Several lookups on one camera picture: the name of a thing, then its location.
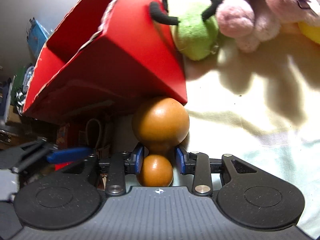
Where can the green white plush toy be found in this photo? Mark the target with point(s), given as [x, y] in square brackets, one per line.
[192, 23]

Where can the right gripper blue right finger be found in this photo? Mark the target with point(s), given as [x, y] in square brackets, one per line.
[197, 164]

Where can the green white striped cloth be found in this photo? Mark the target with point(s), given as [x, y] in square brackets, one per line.
[20, 98]

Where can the yellow plush toy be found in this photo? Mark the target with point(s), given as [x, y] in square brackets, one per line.
[311, 32]

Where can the pink plush toy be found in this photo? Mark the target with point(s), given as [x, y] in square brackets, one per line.
[251, 22]

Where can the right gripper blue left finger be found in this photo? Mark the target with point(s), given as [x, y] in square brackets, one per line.
[122, 164]

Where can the blue bag in plastic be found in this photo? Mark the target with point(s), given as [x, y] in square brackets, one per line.
[37, 35]

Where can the brown wooden gourd massager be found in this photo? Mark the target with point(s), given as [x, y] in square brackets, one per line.
[159, 124]

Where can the red cardboard box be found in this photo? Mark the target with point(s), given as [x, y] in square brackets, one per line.
[104, 54]

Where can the brown paper bag with handle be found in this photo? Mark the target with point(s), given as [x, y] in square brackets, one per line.
[96, 133]

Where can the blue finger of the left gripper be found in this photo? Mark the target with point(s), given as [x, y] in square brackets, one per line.
[32, 156]
[68, 155]

